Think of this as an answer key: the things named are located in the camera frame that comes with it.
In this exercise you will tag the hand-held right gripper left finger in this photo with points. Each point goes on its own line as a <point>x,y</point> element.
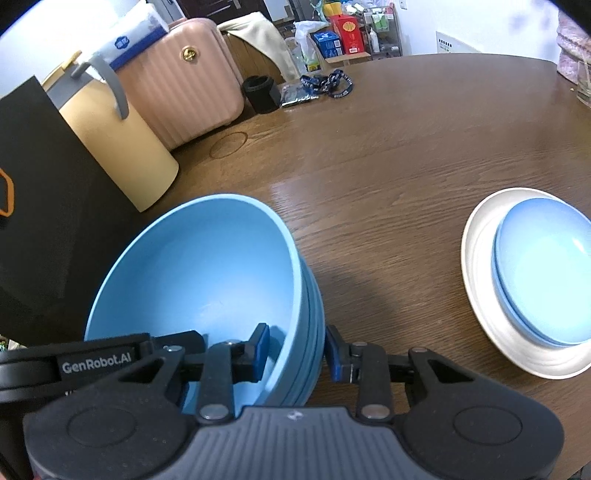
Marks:
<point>262,344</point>

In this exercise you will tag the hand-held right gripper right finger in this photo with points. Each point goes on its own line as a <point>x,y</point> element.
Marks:
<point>333,355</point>

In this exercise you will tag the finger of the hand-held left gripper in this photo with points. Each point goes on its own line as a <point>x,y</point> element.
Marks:
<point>178,341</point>

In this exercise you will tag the blue deep bowl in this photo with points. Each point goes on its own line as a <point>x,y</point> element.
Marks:
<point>194,277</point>
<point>308,314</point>
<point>321,332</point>

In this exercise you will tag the cream round plate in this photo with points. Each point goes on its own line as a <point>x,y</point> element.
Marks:
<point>480,277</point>

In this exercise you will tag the blue shallow plate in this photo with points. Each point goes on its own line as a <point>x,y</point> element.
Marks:
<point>545,267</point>
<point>504,302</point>

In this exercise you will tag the black paper bag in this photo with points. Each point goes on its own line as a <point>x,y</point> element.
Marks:
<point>46,230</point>

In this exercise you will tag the cream yellow thermos jug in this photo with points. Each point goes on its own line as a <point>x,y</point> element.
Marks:
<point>124,157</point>

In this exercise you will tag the black cup sleeve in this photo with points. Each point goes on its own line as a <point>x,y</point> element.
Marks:
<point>261,97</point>

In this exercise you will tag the pink ribbed suitcase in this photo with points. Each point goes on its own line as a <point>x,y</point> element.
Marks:
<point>184,92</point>

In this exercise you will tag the dark badge holder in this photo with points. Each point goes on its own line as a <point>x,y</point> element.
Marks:
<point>295,94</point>

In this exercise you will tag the brown wooden chair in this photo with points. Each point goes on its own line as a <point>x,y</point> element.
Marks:
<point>249,60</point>

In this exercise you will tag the brown cardboard box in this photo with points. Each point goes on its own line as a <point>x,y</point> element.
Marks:
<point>346,59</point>

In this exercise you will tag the white plastic bag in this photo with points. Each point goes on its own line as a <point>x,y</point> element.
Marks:
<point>307,41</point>

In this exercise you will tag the blue carton box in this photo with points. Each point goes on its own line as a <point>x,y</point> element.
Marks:
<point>328,44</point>

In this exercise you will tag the white tissue pack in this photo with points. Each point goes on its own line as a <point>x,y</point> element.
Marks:
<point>131,37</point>

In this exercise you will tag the beige cloth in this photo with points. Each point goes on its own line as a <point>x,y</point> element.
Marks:
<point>263,32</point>

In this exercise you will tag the red carton box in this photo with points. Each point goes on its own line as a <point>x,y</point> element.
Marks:
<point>348,32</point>

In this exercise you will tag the white flat box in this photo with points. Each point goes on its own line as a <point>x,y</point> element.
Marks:
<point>455,46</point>

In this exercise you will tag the dark brown door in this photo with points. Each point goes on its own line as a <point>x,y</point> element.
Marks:
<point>217,7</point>

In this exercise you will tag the clear drinking glass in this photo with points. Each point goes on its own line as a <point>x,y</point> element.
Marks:
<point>585,85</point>

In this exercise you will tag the pink knitted vase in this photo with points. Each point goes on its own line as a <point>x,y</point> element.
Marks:
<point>575,46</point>

